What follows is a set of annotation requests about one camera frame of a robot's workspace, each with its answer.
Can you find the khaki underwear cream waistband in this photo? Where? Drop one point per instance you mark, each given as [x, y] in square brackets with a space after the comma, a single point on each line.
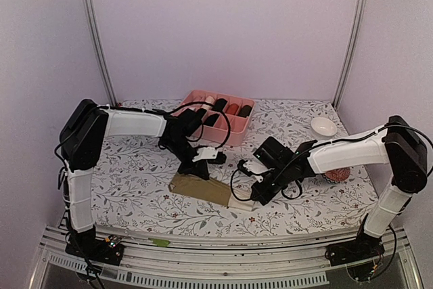
[212, 191]

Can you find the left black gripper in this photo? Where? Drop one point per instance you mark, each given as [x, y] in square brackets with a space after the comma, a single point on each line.
[199, 168]

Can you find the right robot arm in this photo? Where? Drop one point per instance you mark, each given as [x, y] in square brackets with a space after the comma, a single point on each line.
[404, 149]

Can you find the red rolled underwear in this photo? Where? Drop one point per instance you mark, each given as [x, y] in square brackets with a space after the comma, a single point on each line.
[232, 109]

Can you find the pink divided storage box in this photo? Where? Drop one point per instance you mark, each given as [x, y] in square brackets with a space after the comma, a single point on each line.
[217, 133]

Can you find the pink folded cloth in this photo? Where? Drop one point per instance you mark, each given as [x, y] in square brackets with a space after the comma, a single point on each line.
[197, 100]

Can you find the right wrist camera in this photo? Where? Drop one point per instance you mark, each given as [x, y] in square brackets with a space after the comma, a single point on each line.
[253, 169]

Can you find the aluminium frame post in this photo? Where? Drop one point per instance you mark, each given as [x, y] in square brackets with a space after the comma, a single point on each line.
[350, 53]
[99, 52]

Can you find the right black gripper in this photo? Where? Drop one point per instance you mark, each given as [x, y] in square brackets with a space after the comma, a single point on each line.
[264, 196]

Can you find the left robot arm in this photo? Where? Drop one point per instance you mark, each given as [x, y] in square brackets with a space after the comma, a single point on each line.
[83, 136]

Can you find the white bowl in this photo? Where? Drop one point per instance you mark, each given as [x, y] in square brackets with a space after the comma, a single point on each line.
[324, 126]

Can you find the aluminium front rail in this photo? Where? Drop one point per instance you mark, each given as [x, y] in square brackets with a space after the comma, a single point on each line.
[291, 261]

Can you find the black underwear white trim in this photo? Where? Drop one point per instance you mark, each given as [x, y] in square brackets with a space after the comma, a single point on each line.
[211, 120]

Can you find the left aluminium frame post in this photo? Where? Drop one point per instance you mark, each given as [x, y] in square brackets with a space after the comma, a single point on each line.
[99, 52]

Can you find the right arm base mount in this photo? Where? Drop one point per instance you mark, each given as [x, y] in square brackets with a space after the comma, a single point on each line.
[362, 247]

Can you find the floral table mat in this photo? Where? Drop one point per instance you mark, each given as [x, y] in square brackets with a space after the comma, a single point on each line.
[130, 184]

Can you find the right aluminium frame post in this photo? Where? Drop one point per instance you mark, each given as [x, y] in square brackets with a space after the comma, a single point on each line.
[350, 53]

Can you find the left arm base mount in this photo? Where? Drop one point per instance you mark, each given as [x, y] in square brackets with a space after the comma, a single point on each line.
[108, 250]

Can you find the beige rolled underwear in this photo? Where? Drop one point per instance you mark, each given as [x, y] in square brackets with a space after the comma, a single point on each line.
[209, 100]

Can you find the black rolled underwear back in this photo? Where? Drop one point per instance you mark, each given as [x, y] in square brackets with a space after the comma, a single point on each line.
[220, 105]

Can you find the green tape scrap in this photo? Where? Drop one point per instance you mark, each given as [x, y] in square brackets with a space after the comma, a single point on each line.
[160, 242]

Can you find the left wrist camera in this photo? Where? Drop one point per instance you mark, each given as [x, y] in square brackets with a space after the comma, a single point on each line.
[205, 153]

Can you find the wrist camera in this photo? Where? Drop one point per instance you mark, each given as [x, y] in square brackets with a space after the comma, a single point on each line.
[205, 153]
[253, 169]

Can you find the red patterned bowl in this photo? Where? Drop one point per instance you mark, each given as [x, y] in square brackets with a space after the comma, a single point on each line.
[337, 175]

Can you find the olive rolled underwear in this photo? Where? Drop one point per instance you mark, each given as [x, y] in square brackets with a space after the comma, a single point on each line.
[245, 111]

